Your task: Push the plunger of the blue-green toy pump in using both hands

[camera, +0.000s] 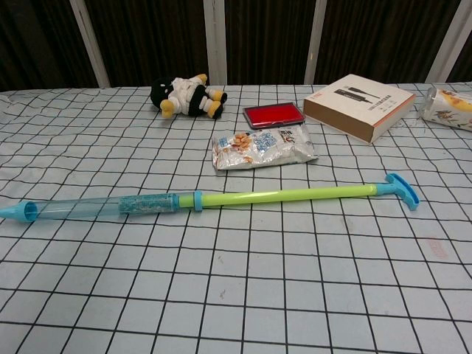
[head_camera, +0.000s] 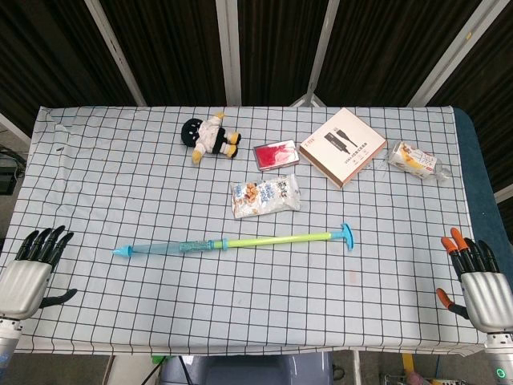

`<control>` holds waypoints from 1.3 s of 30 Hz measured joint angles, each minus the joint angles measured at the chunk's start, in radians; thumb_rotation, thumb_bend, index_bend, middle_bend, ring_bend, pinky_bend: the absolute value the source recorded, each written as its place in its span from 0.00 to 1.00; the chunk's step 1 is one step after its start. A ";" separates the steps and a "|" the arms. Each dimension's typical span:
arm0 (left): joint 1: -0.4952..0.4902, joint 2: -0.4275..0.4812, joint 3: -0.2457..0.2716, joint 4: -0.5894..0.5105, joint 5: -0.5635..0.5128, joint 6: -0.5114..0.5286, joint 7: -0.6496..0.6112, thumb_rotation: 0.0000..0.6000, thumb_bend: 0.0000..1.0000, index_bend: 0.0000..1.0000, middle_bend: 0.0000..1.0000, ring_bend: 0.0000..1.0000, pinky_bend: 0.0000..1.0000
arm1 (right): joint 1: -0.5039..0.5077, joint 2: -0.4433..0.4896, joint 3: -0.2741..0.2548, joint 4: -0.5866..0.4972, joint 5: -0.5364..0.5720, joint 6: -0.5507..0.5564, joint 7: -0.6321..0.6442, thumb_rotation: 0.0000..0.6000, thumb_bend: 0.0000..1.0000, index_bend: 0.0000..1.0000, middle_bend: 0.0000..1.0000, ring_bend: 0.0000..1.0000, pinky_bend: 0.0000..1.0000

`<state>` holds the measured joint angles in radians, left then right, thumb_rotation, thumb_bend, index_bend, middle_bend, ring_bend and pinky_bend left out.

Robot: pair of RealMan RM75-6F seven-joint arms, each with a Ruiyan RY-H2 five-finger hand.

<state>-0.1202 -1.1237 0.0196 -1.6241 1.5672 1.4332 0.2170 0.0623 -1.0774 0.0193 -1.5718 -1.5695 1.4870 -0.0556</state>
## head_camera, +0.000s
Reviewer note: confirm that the white checked tablecloth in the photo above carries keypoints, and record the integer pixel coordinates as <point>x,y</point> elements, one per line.
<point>160,305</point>

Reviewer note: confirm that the clear snack packet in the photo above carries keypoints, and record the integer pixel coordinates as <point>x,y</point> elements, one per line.
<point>414,160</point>

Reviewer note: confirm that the silver snack packet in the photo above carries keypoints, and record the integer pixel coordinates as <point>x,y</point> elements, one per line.
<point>264,196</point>

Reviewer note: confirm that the dark blue table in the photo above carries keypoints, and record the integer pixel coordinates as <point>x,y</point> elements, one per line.
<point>487,208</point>

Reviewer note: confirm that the red card case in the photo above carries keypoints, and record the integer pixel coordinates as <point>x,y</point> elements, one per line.
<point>276,155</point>

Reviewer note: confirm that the black equipment box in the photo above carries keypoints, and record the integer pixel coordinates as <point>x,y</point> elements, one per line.
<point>10,172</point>

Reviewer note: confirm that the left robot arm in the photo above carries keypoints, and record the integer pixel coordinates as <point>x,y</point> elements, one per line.
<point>8,341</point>

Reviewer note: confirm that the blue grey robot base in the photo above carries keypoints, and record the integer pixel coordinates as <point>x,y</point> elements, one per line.
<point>248,371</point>

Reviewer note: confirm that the white frame post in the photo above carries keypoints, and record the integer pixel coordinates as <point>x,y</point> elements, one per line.
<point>116,56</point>
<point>320,52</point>
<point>449,56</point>
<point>504,194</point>
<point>229,52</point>
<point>14,126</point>

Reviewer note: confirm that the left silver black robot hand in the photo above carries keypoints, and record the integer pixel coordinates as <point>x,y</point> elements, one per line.
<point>24,282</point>

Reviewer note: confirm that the right silver robot hand orange fingertips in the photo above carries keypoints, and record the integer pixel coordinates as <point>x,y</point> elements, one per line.
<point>485,297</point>

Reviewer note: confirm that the black white plush doll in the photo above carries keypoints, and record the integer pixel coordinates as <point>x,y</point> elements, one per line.
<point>208,134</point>

